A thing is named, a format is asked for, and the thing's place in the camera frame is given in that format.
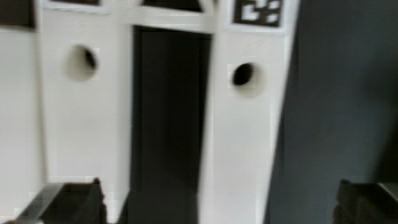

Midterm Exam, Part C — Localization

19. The white U-shaped border fence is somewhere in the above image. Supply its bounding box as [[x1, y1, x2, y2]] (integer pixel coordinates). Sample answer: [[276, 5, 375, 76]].
[[0, 27, 45, 223]]

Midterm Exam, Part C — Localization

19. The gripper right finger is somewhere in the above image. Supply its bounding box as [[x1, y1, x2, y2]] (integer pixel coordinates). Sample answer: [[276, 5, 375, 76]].
[[332, 180, 398, 224]]

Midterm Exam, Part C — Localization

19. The white chair back frame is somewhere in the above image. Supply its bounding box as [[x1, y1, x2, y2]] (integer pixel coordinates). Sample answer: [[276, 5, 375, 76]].
[[36, 0, 300, 224]]

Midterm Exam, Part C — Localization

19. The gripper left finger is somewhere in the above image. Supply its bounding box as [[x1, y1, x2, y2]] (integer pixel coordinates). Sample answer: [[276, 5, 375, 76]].
[[11, 179, 109, 224]]

